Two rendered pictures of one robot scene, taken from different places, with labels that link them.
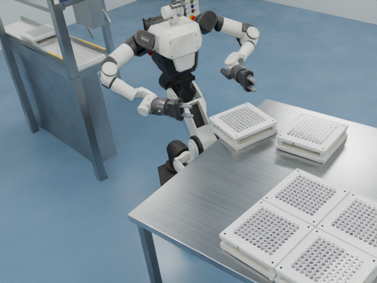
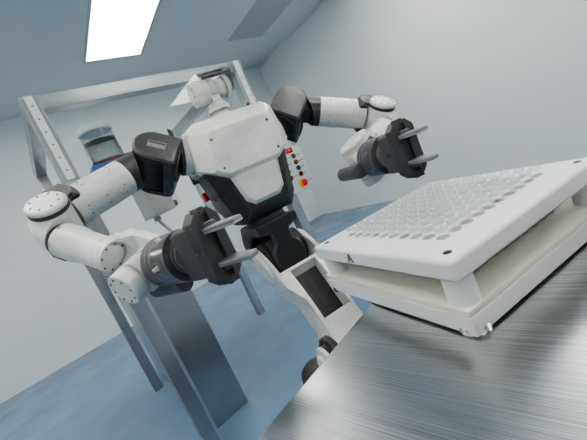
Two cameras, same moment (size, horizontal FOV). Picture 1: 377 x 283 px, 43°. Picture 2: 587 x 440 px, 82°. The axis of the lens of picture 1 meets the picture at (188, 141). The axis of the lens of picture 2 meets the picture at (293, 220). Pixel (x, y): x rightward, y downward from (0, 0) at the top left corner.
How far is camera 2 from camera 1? 1.95 m
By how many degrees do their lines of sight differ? 25
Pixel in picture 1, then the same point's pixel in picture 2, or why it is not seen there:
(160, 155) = not seen: hidden behind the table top
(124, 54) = (103, 175)
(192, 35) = (257, 120)
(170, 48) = (215, 151)
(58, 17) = not seen: hidden behind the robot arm
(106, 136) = (224, 376)
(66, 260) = not seen: outside the picture
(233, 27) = (342, 105)
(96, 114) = (198, 345)
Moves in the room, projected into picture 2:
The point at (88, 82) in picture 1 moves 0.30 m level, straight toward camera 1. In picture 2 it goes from (176, 299) to (165, 321)
